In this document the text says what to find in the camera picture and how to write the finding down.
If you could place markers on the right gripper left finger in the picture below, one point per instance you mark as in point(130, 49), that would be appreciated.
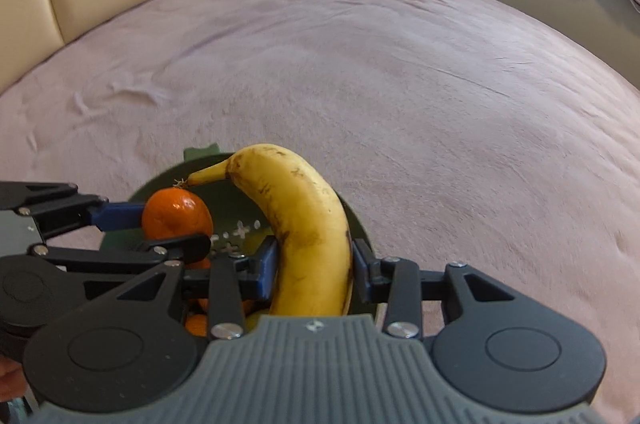
point(219, 287)

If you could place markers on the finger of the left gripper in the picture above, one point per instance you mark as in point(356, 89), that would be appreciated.
point(48, 282)
point(51, 209)

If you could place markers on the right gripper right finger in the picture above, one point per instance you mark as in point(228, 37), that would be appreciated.
point(403, 287)

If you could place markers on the green colander bowl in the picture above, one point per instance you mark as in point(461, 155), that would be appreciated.
point(239, 225)

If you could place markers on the yellow banana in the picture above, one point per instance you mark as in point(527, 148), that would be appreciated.
point(314, 277)

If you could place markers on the mandarin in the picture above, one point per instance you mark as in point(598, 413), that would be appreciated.
point(173, 212)
point(196, 324)

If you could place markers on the green pear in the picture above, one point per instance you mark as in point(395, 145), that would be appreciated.
point(252, 320)

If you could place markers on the operator hand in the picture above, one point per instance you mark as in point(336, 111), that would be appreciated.
point(13, 383)

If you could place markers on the pink bed cover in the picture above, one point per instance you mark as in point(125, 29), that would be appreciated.
point(455, 129)

